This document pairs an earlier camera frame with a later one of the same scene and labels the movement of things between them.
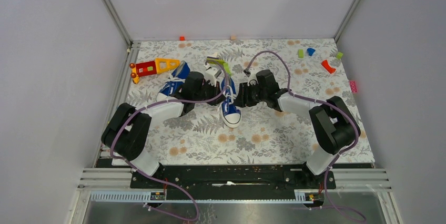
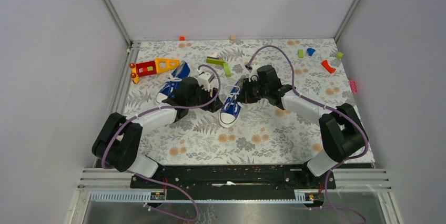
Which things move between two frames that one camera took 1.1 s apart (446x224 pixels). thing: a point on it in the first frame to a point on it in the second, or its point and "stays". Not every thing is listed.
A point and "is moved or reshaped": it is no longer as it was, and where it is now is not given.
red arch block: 325,63 stays
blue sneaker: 230,116 is moved or reshaped
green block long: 215,61 stays
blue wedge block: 311,51 stays
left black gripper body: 209,91 to 204,95
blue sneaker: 176,80 stays
